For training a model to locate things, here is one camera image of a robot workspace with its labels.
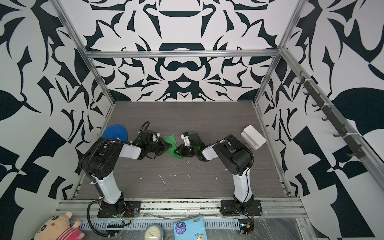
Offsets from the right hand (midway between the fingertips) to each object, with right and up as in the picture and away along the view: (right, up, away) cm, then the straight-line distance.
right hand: (175, 151), depth 92 cm
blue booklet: (+11, -27, -27) cm, 40 cm away
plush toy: (-46, -26, -28) cm, 59 cm away
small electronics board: (+36, -31, -21) cm, 51 cm away
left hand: (-1, +5, +2) cm, 6 cm away
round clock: (-6, -29, -27) cm, 40 cm away
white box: (+47, +8, +1) cm, 48 cm away
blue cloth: (-44, +10, +15) cm, 48 cm away
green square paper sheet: (-3, +6, +6) cm, 9 cm away
